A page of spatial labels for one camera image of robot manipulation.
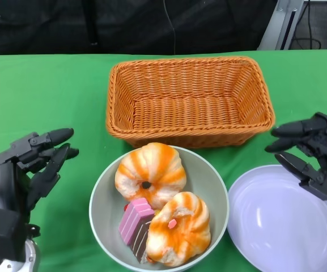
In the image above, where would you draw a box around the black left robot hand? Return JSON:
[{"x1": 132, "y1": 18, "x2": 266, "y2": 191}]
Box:
[{"x1": 0, "y1": 127, "x2": 80, "y2": 216}]

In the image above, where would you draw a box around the pale grey-green bowl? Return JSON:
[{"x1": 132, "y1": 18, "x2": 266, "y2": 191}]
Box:
[{"x1": 88, "y1": 145, "x2": 230, "y2": 272}]

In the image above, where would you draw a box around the orange swirl doughnut bread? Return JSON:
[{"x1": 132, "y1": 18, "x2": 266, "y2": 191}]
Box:
[{"x1": 114, "y1": 142, "x2": 188, "y2": 210}]

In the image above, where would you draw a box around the orange swirl bread pink piece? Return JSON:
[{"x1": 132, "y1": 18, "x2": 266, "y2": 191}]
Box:
[{"x1": 146, "y1": 192, "x2": 211, "y2": 267}]

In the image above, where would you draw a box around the white round plate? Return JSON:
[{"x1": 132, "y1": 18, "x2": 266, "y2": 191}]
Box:
[{"x1": 227, "y1": 164, "x2": 327, "y2": 272}]

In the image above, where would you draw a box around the pink striped chocolate cake slice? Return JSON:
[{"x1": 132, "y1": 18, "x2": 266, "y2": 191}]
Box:
[{"x1": 118, "y1": 197, "x2": 156, "y2": 264}]

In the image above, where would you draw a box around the orange wicker basket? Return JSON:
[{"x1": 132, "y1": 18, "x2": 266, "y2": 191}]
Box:
[{"x1": 105, "y1": 56, "x2": 276, "y2": 150}]

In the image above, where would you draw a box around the black curtain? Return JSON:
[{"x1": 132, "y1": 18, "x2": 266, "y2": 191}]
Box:
[{"x1": 0, "y1": 0, "x2": 277, "y2": 56}]

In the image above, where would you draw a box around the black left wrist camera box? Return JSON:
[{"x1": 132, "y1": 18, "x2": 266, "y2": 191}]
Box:
[{"x1": 0, "y1": 205, "x2": 28, "y2": 263}]

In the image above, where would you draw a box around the grey aluminium frame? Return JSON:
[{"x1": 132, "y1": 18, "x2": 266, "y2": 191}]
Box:
[{"x1": 258, "y1": 0, "x2": 305, "y2": 51}]

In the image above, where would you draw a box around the black floor cable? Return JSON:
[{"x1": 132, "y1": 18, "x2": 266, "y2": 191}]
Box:
[{"x1": 290, "y1": 0, "x2": 322, "y2": 49}]

